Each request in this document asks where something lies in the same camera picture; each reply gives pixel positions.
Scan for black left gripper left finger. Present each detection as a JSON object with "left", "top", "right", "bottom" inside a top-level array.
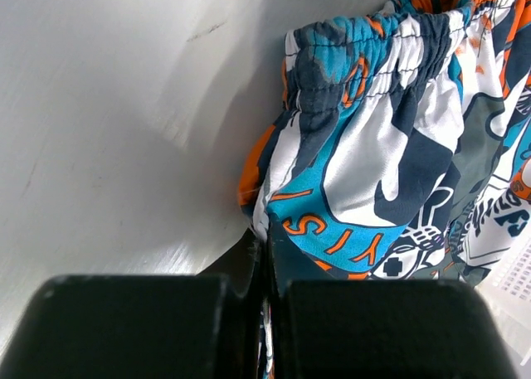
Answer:
[{"left": 1, "top": 232, "right": 261, "bottom": 378}]

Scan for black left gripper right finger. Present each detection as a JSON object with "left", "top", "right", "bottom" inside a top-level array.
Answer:
[{"left": 267, "top": 222, "right": 517, "bottom": 378}]

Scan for patterned blue orange shorts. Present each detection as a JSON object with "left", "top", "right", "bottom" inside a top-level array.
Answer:
[{"left": 238, "top": 0, "right": 531, "bottom": 379}]

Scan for white plastic mesh basket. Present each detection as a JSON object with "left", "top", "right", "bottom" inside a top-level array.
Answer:
[{"left": 476, "top": 232, "right": 530, "bottom": 364}]

